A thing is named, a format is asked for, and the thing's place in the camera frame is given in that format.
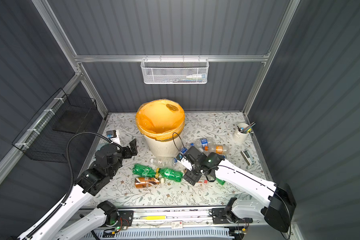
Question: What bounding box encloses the green bottle yellow cap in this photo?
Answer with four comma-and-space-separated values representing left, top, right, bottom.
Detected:
216, 178, 225, 185

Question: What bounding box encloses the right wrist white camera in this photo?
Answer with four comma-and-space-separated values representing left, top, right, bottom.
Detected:
176, 154, 193, 171

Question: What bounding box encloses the brown label tea bottle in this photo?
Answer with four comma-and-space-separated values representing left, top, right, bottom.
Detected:
135, 177, 164, 189

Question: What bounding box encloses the orange plastic bin liner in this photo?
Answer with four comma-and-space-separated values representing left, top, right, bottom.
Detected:
136, 99, 186, 141

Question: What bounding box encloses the black wire side basket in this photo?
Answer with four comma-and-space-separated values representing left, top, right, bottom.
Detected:
12, 89, 100, 163

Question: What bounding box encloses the left green soda bottle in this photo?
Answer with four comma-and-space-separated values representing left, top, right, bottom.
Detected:
133, 164, 159, 178

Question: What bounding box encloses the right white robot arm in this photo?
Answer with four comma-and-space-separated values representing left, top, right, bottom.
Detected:
176, 146, 297, 233

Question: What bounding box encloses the cream ribbed waste bin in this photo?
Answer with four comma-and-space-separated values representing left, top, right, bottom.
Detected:
144, 133, 183, 158

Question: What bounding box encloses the blue label water bottle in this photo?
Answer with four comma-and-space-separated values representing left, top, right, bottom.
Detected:
180, 143, 196, 155

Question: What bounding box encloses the right green soda bottle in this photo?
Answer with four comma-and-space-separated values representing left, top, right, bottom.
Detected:
156, 168, 183, 183

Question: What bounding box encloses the clear bottle white cap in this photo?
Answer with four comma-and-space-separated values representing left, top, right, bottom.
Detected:
150, 157, 178, 168

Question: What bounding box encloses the white wire wall basket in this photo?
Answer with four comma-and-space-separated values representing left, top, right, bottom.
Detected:
141, 59, 210, 85

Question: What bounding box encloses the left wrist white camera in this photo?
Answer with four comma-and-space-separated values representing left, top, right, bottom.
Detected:
106, 130, 121, 146

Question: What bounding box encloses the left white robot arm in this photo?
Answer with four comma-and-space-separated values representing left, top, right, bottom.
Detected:
17, 131, 138, 240

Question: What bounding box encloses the green soda bottle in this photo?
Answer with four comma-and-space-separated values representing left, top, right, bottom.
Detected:
156, 168, 183, 183
133, 164, 159, 178

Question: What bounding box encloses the wrist white camera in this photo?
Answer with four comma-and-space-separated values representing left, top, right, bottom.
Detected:
176, 154, 193, 171
106, 130, 121, 146

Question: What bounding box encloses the yellow tool on rail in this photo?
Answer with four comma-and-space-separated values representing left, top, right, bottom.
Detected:
141, 216, 167, 221

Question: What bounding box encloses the white pencil cup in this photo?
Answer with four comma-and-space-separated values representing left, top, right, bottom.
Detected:
233, 122, 256, 144

